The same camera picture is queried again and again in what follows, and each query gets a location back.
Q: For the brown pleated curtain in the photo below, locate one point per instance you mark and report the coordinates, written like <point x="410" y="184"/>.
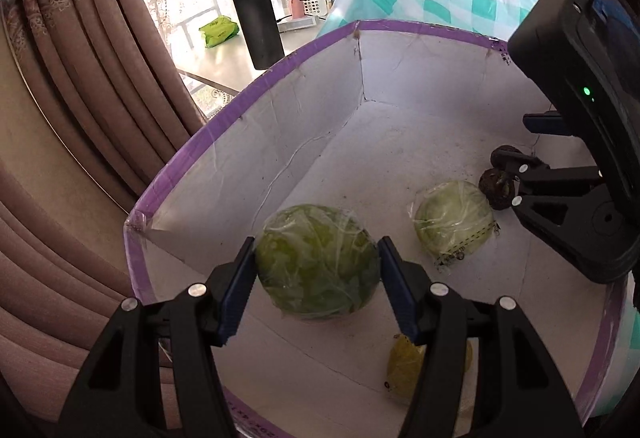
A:
<point x="75" y="118"/>

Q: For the purple cardboard box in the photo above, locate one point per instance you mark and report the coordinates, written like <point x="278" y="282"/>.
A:
<point x="425" y="68"/>

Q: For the pale cabbage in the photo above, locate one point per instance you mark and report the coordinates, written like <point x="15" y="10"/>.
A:
<point x="452" y="218"/>

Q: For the white perforated box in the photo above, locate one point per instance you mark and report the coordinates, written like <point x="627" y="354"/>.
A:
<point x="317" y="5"/>

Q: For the green cabbage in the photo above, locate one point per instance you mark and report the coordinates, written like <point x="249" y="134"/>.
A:
<point x="315" y="263"/>

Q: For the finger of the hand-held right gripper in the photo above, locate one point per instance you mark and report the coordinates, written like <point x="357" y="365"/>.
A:
<point x="545" y="185"/>
<point x="545" y="123"/>

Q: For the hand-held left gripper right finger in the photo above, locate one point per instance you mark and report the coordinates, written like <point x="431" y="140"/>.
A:
<point x="400" y="290"/>

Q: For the black thermos bottle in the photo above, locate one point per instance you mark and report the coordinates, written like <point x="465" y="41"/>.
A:
<point x="255" y="18"/>

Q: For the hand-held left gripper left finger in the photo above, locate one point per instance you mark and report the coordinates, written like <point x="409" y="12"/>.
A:
<point x="235" y="290"/>

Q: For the dark wrinkled passion fruit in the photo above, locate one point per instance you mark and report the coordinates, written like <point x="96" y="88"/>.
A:
<point x="494" y="192"/>

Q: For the white flat tray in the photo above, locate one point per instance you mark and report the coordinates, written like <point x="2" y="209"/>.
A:
<point x="297" y="23"/>

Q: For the green tissue packet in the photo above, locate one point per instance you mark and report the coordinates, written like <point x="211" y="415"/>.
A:
<point x="219" y="32"/>

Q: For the yellow pear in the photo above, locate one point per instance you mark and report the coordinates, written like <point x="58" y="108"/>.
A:
<point x="402" y="365"/>

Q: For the glass side table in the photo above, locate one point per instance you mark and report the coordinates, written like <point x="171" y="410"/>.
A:
<point x="220" y="68"/>

